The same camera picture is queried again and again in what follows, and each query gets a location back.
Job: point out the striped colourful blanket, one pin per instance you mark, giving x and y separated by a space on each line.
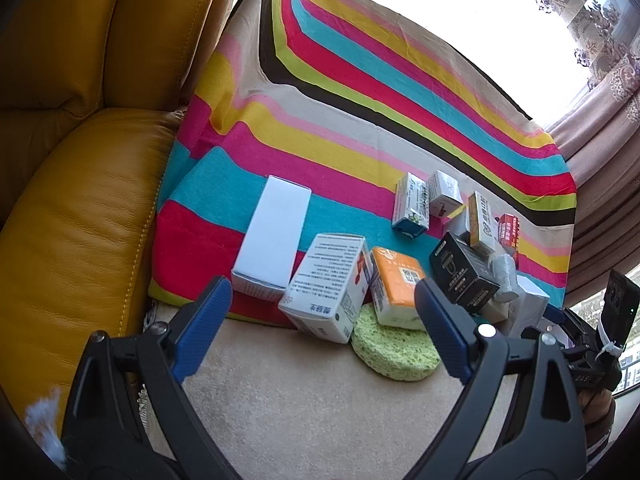
350 110

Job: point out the white cardboard box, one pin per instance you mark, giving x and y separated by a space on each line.
527 305

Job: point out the small white printed cube box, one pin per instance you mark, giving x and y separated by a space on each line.
444 190

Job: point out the yellow white medicine box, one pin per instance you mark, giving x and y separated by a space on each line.
484 222

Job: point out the tall plain white box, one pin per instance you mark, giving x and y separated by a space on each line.
275 230

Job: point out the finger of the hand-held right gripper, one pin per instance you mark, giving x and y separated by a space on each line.
552 312

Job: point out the white blue medicine box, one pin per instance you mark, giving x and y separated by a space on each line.
410 205

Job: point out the orange tissue pack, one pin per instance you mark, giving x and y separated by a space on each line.
395 280

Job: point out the small red box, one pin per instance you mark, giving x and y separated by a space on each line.
509 232

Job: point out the yellow leather sofa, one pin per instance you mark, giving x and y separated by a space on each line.
75 185

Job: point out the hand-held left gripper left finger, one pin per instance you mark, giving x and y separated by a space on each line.
202 330

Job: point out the white fluffy tuft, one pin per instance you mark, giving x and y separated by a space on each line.
45 420

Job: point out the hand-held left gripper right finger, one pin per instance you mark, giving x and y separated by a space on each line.
440 320

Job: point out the sheer lace curtain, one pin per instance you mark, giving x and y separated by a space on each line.
590 15

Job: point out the person's right hand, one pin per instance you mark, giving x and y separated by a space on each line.
597 410

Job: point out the white box with red print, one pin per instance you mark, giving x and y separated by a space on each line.
325 280

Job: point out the black cardboard box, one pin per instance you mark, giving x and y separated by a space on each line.
460 270

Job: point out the beige upholstered seat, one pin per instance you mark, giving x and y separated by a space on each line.
310 420

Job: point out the green round sponge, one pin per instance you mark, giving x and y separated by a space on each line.
390 352

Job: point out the pink-beige patterned curtain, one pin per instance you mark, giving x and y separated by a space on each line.
600 170

